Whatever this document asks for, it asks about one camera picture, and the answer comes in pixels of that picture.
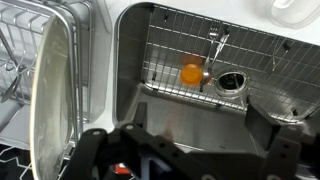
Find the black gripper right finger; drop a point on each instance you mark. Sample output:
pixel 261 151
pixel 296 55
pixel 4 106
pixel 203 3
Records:
pixel 290 153

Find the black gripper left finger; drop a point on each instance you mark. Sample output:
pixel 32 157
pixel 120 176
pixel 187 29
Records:
pixel 133 153

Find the white plate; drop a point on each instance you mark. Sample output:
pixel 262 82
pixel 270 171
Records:
pixel 50 100

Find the stainless steel sink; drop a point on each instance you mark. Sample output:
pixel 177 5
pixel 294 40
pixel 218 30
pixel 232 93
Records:
pixel 180 116

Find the steel sink drain strainer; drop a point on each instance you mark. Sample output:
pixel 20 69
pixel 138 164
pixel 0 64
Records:
pixel 230 81

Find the orange plastic cup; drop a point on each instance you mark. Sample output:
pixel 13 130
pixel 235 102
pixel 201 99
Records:
pixel 190 74

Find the silver spoon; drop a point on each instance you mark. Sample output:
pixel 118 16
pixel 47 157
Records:
pixel 221 41

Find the clear plastic cup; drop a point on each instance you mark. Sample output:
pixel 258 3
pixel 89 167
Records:
pixel 290 16

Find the silver fork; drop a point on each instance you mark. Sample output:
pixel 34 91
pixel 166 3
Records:
pixel 213 33

